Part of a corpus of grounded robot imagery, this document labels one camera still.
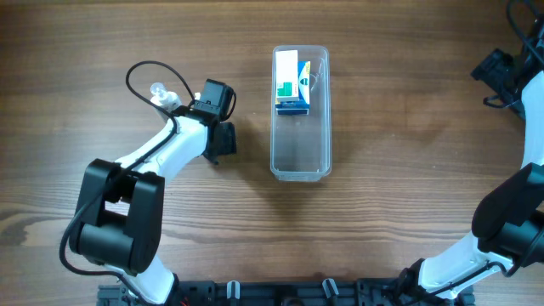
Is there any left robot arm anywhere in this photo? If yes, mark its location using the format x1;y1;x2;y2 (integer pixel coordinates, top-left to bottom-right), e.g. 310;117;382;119
60;79;236;305

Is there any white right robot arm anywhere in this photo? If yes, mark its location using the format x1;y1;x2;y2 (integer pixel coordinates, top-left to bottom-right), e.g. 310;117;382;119
384;1;543;305

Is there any clear plastic container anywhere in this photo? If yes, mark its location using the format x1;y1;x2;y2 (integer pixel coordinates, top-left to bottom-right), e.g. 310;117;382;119
270;45;332;182

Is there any white green medicine box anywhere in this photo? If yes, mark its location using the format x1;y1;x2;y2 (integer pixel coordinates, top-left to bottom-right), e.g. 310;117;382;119
275;50;298;103

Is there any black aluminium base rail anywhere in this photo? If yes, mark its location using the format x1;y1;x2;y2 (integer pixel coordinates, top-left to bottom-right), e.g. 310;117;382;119
96;277;475;306

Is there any blue VapoDrops box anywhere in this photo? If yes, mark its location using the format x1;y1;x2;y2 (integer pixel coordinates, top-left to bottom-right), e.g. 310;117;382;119
275;61;311;116

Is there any white calamine lotion bottle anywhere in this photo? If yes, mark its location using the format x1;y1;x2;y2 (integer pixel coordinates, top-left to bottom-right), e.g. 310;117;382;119
150;82;182;111

